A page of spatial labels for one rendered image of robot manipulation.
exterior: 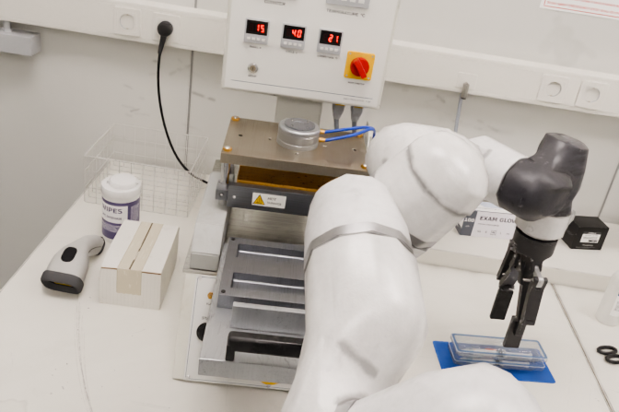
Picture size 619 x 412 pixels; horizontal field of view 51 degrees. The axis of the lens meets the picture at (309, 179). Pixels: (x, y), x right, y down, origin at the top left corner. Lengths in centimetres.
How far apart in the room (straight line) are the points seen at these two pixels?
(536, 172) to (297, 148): 42
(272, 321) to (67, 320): 50
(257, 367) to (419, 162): 38
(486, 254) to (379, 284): 109
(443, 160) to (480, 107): 112
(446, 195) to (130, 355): 74
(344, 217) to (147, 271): 74
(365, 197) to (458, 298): 92
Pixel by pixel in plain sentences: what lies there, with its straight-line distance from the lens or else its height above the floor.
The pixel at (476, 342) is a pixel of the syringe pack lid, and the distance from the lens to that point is 135.
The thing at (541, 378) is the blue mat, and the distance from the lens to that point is 140.
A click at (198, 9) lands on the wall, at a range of 174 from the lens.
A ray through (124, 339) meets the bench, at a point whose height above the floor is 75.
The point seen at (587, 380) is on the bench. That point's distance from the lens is 145.
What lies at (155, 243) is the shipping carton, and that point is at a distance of 138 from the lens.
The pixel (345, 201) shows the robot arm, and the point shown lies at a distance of 63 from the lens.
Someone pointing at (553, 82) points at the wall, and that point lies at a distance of 177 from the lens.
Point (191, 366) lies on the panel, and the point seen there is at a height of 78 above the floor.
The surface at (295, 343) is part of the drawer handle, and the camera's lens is 89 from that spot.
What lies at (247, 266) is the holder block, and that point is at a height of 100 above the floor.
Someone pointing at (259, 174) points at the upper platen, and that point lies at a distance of 120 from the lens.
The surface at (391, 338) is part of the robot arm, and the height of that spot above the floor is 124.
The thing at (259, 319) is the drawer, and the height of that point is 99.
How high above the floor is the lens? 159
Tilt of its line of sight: 26 degrees down
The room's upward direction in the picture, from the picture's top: 9 degrees clockwise
